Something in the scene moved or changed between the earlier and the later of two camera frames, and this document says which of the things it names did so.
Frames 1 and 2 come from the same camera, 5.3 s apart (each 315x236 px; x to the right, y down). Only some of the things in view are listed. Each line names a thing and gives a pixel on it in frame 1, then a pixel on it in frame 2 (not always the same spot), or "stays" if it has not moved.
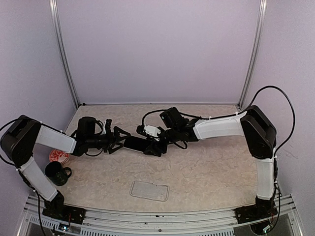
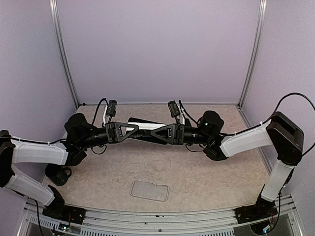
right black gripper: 155,147 to 178,130
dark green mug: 57,175 stays
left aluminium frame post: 54,14 stays
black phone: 137,143 to 143,132
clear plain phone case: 147,190 stays
